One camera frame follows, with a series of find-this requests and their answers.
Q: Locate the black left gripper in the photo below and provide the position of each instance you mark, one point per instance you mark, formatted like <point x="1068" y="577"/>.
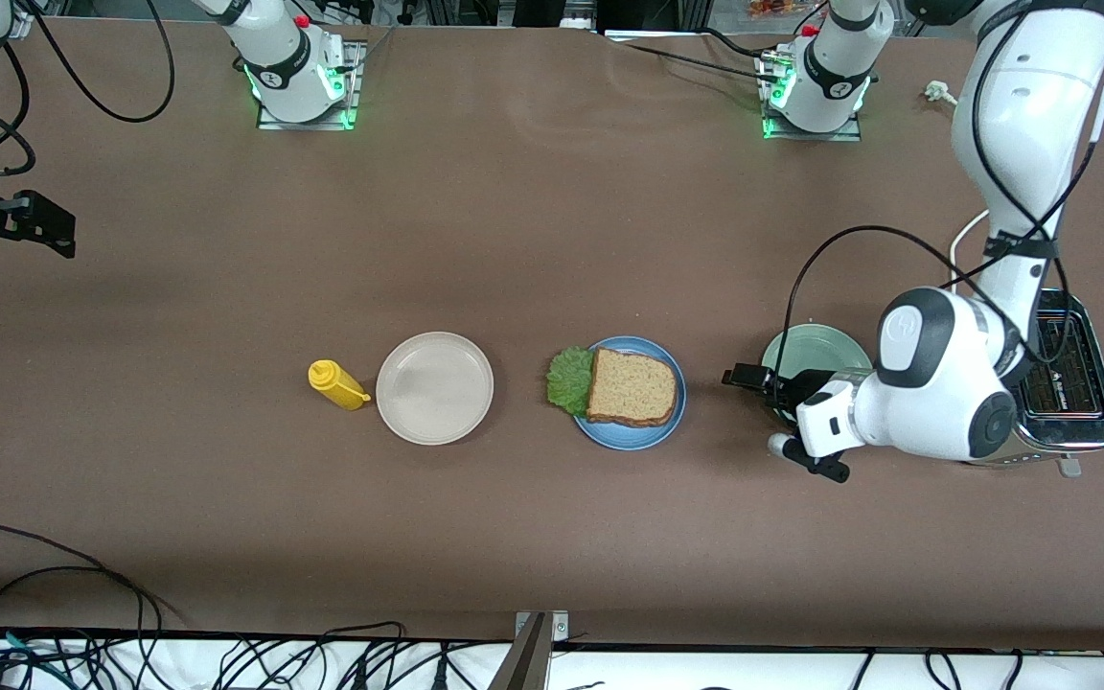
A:
<point x="794" y="386"/>

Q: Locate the brown bread slice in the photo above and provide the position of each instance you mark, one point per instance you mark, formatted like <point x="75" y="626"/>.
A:
<point x="633" y="388"/>

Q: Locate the green lettuce leaf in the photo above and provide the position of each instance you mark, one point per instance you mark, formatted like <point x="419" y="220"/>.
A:
<point x="569" y="383"/>

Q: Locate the yellow mustard squeeze bottle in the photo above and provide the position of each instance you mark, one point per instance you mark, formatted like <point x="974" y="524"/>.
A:
<point x="336" y="385"/>

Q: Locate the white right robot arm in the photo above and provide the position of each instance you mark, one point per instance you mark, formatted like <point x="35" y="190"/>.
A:
<point x="274" y="48"/>

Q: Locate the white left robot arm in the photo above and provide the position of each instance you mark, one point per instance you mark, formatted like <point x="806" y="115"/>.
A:
<point x="1031" y="115"/>

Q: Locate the pale green round plate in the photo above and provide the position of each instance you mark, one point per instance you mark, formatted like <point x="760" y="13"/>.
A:
<point x="816" y="350"/>

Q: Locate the blue round plate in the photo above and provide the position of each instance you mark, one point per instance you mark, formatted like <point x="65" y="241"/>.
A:
<point x="629" y="439"/>

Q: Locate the beige round plate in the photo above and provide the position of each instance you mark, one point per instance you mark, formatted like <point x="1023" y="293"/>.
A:
<point x="434" y="388"/>

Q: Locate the beige chrome toaster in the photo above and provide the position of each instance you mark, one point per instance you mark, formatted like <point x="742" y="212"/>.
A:
<point x="1084" y="383"/>

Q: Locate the orange packet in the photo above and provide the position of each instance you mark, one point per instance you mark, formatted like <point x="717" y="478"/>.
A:
<point x="772" y="10"/>

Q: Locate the grey metal strut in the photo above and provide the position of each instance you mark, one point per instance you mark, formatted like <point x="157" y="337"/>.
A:
<point x="521" y="666"/>

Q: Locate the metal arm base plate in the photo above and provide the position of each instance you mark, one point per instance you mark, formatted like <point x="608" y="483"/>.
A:
<point x="806" y="137"/>
<point x="351" y="86"/>

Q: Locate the metal table edge bracket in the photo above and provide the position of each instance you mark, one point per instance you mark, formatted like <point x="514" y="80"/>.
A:
<point x="560" y="628"/>

